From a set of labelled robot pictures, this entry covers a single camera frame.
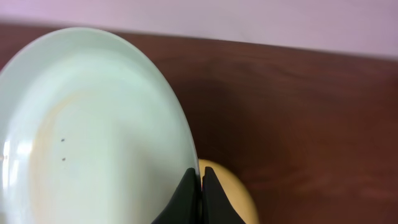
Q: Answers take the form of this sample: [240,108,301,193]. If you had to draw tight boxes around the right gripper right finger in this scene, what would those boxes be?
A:
[202,167,245,224]

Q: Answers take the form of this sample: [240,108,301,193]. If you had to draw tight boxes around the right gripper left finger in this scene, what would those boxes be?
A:
[152,168,200,224]

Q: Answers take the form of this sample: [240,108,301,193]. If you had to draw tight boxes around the yellow plate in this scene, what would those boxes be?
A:
[198,159,260,224]

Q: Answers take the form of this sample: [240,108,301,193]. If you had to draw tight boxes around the light blue plate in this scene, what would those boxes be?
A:
[1,28,198,223]

